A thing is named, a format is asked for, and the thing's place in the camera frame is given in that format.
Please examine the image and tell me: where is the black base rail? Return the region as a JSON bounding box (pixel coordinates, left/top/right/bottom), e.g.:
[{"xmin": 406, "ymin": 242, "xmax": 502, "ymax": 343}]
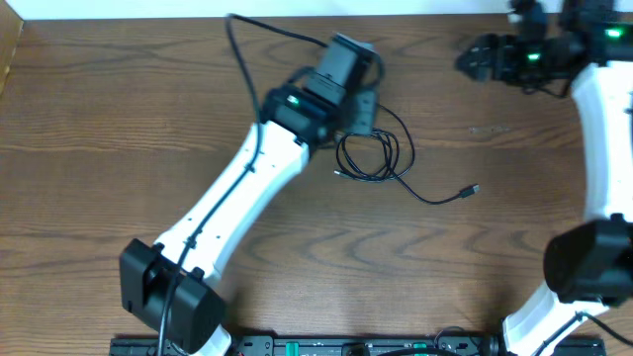
[{"xmin": 108, "ymin": 333, "xmax": 605, "ymax": 356}]

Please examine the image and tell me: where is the black usb cable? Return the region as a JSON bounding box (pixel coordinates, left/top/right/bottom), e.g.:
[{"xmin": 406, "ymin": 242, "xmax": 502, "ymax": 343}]
[{"xmin": 333, "ymin": 103, "xmax": 481, "ymax": 206}]

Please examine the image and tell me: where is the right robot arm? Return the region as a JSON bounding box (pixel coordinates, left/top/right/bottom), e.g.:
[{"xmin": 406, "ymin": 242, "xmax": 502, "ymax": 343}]
[{"xmin": 455, "ymin": 0, "xmax": 632, "ymax": 356}]

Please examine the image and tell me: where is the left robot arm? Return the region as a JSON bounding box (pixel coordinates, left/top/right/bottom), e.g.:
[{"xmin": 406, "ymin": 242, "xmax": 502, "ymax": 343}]
[{"xmin": 119, "ymin": 34, "xmax": 382, "ymax": 355}]

